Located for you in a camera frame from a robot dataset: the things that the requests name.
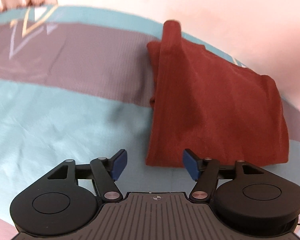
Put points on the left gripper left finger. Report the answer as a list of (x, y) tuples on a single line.
[(105, 172)]

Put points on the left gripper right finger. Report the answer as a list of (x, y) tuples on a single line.
[(204, 172)]

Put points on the dark red knit sweater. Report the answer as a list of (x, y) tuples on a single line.
[(211, 106)]

